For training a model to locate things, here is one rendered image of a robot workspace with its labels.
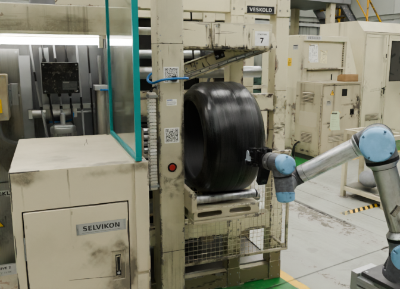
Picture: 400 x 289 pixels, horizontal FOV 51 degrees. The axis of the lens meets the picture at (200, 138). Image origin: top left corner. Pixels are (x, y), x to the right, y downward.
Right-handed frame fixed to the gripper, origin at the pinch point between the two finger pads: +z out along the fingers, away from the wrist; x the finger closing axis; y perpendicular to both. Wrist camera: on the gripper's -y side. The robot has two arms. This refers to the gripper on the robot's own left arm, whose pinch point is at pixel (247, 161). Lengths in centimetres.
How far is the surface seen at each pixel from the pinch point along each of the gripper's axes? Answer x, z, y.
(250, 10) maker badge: -39, 69, 86
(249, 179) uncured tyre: -4.4, 7.9, -10.3
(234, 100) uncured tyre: 3.1, 6.4, 28.5
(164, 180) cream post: 34.8, 22.3, -9.3
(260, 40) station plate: -30, 40, 62
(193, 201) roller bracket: 23.6, 12.0, -18.9
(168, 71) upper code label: 32, 16, 43
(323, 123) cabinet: -314, 374, -5
